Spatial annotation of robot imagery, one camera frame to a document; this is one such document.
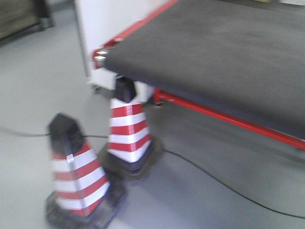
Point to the right red white traffic cone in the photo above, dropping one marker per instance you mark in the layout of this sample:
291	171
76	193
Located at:
131	151

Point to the red white traffic cone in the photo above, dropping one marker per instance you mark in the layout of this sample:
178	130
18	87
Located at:
131	151
85	196

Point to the white cabinet panel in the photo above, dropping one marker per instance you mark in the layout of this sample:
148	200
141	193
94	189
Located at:
98	22

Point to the left red white traffic cone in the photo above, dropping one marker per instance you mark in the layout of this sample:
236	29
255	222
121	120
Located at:
85	196

